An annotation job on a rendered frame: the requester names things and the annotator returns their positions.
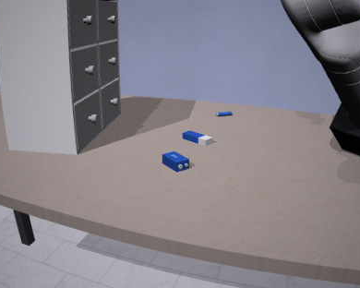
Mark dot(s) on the small grey chest of drawers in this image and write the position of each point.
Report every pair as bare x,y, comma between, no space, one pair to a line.
35,76

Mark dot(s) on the grey drawer front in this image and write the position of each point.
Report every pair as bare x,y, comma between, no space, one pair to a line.
87,113
81,12
84,69
110,103
107,15
108,56

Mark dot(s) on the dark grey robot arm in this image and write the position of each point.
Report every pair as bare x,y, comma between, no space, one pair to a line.
337,49

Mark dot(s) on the blue and white eraser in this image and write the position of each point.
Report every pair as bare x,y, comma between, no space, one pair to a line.
197,138

